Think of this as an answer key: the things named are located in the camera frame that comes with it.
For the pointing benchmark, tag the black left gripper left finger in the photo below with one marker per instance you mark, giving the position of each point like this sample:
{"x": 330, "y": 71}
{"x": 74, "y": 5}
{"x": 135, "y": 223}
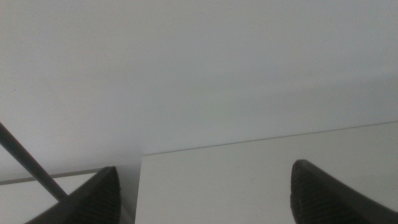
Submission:
{"x": 96, "y": 202}

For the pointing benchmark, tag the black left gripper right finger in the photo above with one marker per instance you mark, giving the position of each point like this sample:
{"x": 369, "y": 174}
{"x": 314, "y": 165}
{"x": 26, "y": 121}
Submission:
{"x": 320, "y": 202}

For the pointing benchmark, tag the white side table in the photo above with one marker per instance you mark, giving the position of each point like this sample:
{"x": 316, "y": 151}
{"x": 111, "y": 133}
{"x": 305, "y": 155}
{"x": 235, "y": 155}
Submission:
{"x": 18, "y": 202}

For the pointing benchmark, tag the thin black pole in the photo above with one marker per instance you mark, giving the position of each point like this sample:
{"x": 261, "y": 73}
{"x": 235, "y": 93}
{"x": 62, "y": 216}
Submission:
{"x": 28, "y": 163}

